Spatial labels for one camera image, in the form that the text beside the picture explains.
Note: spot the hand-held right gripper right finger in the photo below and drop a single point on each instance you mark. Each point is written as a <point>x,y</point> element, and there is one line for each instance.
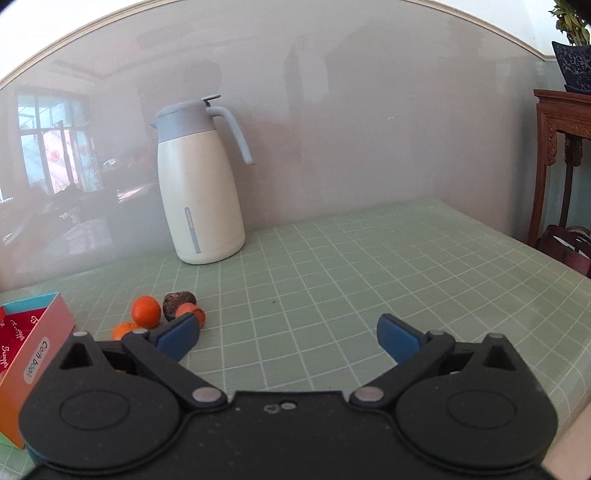
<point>398,339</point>

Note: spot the orange tangerine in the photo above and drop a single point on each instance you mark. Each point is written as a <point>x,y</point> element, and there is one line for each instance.
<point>196,315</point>
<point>123,331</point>
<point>146,310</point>

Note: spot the dark wooden chair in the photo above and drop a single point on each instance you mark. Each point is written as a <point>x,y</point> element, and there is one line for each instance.
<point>565,249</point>

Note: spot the blue white plant pot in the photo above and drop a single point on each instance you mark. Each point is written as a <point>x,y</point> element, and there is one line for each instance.
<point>575,67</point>

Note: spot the red cardboard box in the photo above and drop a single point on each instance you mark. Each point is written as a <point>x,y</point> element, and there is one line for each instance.
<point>44,323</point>

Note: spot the green potted plant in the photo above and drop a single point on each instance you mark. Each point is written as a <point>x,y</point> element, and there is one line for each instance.
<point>572,21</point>

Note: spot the cream thermos jug grey lid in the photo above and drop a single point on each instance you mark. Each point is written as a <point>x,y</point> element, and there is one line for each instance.
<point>198,184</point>

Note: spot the green checked tablecloth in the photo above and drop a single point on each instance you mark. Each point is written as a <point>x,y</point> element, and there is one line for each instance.
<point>346,277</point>

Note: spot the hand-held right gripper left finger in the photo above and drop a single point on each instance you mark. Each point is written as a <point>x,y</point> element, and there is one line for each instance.
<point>178,336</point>

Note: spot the brown wrinkled passion fruit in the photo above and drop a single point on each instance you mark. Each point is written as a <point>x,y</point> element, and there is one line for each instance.
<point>178,302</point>

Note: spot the carved wooden stand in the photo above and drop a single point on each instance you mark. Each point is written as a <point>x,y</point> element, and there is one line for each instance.
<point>561,120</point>

